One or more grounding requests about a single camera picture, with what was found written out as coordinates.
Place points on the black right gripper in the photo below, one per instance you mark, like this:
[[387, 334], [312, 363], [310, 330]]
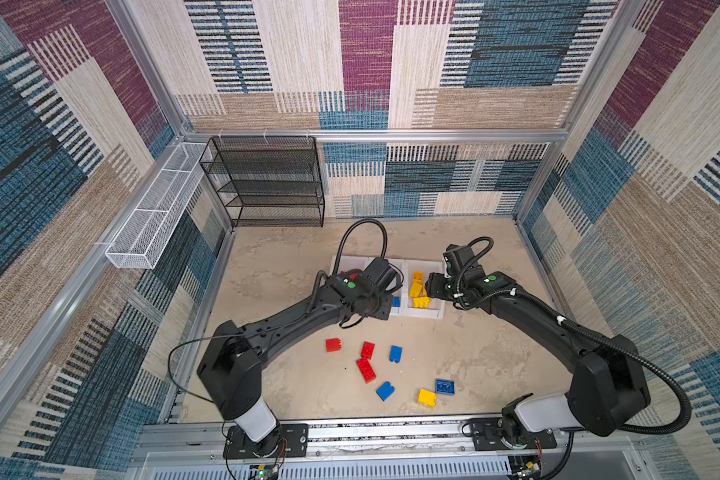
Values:
[[434, 288]]

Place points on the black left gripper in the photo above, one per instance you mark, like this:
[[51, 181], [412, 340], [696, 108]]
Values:
[[384, 311]]

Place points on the red lego brick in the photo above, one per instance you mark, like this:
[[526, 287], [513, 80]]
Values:
[[333, 345], [367, 350], [366, 370]]

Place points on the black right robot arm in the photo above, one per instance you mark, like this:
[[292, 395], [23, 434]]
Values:
[[607, 387]]

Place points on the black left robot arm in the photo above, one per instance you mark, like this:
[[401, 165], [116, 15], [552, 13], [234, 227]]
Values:
[[232, 364]]

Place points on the white three-compartment bin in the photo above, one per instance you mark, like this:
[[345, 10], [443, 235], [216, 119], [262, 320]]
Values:
[[408, 267]]

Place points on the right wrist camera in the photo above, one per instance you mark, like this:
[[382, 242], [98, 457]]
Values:
[[456, 257]]

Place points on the black wire shelf rack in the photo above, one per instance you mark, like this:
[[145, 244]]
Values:
[[266, 181]]

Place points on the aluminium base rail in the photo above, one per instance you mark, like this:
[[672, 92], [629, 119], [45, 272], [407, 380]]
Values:
[[408, 447]]

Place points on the white wire mesh basket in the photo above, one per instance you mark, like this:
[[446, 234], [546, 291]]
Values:
[[141, 241]]

